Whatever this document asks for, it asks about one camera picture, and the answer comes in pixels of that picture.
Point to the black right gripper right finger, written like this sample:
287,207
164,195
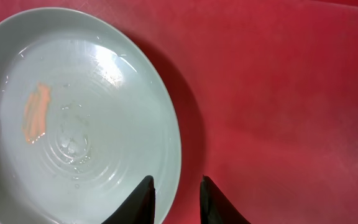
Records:
215,208

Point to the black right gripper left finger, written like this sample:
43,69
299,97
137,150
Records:
139,207

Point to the mint green plate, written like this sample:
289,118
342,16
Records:
84,117

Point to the red plastic tray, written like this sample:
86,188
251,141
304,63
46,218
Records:
266,94

